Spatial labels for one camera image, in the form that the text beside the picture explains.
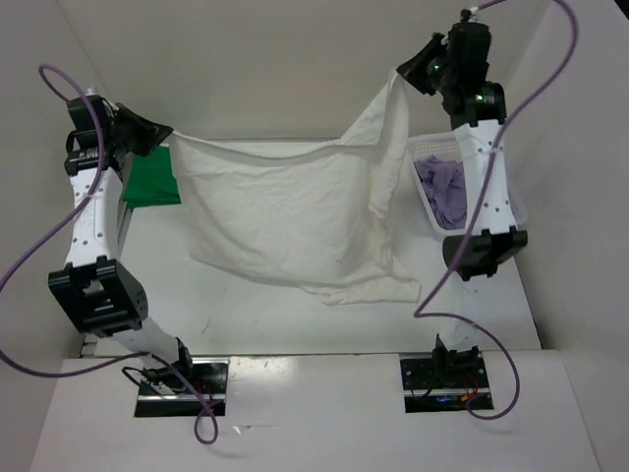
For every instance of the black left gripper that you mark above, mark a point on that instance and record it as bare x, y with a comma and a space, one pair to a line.
152, 134

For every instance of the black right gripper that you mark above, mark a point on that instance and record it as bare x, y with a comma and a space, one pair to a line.
413, 69

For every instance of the green t shirt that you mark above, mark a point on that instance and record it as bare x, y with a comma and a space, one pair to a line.
152, 182

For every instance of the cream white t shirt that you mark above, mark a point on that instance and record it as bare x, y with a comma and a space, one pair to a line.
314, 216

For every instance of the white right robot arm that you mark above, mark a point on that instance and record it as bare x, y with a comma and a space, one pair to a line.
476, 257

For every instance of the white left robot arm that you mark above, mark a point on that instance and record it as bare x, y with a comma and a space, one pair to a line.
97, 293

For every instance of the white plastic laundry basket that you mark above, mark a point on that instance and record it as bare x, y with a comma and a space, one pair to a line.
500, 208

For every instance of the lavender t shirt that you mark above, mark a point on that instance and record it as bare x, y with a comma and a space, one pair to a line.
444, 186

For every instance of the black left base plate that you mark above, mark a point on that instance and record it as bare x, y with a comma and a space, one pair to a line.
163, 395

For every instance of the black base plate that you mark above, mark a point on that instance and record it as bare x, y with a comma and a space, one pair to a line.
163, 395
425, 391

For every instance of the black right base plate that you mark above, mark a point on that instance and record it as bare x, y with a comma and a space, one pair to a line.
425, 391

